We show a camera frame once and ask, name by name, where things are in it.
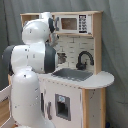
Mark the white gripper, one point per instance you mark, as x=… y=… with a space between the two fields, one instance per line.
x=53 y=39

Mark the silver toy pot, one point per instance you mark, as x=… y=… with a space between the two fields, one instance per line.
x=61 y=58

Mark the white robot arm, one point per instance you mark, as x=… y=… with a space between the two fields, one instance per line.
x=24 y=63

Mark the wooden toy kitchen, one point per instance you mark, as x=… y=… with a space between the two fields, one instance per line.
x=74 y=95

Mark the toy microwave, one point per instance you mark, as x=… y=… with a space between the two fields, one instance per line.
x=74 y=24

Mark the black toy faucet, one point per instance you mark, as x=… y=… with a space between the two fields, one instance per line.
x=82 y=60

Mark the grey toy sink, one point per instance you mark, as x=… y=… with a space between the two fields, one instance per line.
x=72 y=74

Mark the grey cabinet door dispenser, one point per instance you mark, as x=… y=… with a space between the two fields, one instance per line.
x=62 y=106

